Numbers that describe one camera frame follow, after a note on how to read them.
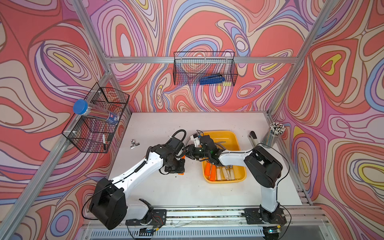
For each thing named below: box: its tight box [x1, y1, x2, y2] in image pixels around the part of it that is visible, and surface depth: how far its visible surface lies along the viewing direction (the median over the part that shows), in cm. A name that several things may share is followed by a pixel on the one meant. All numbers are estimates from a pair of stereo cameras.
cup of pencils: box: [260, 121, 286, 149], surface depth 90 cm
